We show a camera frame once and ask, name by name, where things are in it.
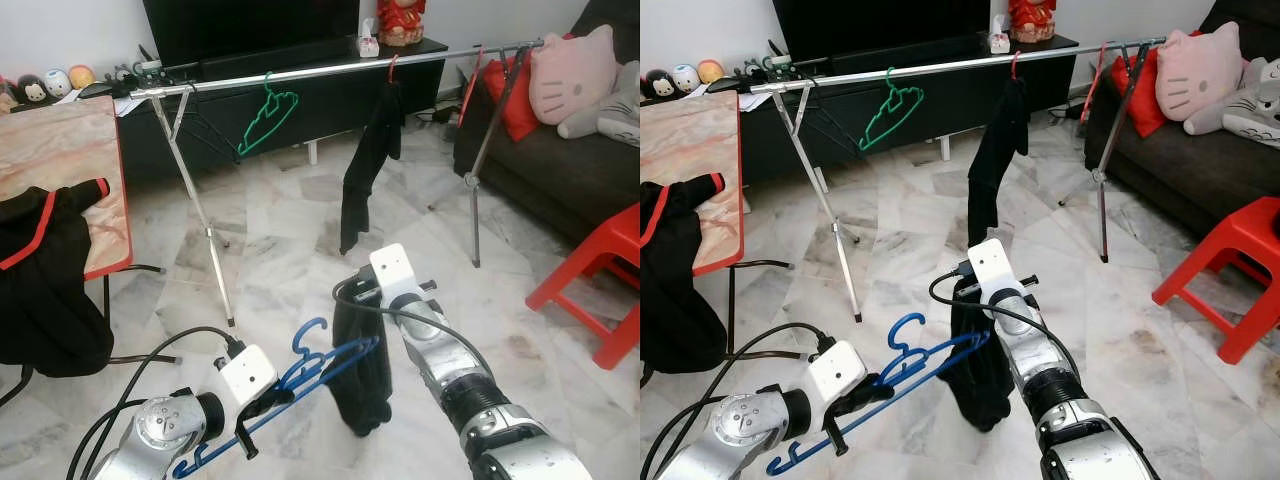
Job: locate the metal clothes rack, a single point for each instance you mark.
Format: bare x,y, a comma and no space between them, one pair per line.
950,65
320,69

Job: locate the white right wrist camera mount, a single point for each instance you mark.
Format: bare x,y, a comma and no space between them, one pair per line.
990,266
393,272

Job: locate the blue plastic hanger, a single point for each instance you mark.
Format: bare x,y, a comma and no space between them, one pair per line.
915,365
310,372

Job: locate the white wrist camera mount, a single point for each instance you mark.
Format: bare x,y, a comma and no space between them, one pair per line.
990,266
248,372
838,368
393,272

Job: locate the round white blue toy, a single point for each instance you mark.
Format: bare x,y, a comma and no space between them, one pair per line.
686,78
58,82

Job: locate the plain black shirt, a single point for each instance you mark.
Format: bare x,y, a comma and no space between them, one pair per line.
992,165
365,170

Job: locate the black garment with green logo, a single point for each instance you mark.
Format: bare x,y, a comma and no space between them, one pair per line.
362,370
980,365

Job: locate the red plastic hanger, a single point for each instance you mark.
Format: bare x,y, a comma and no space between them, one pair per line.
470,90
1098,85

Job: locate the red buddha statue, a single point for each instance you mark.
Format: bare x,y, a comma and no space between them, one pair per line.
1033,18
400,20

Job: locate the black garment with red trim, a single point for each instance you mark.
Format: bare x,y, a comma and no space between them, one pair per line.
50,290
675,285

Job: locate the white pink tissue box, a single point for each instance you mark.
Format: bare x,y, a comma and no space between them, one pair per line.
1000,40
368,45

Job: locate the pink cat face pillow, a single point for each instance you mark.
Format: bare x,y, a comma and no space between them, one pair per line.
1200,70
575,75

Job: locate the small green white cup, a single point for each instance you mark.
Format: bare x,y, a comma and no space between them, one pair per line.
780,68
150,72

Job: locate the black television console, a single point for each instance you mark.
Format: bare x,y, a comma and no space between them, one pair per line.
330,105
940,105

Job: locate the pink plastic hanger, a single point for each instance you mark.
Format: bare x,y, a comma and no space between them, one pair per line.
1017,66
392,70

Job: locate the dark grey sofa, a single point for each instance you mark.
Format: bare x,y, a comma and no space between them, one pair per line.
570,180
1190,170

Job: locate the red plastic stool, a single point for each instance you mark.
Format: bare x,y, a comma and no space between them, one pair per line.
1235,235
600,250

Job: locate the green plastic hanger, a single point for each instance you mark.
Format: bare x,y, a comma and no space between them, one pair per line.
905,98
283,103

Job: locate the black flat television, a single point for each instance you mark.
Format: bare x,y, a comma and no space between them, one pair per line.
250,25
880,22

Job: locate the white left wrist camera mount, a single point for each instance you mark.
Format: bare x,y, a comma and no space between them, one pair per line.
838,368
248,372

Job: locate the grey totoro plush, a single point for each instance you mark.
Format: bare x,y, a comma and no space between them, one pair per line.
1250,110
610,115

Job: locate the round black white plush toy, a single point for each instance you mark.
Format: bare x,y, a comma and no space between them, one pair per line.
34,90
660,85

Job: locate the round orange toy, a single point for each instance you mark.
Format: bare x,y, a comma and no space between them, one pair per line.
711,72
82,77

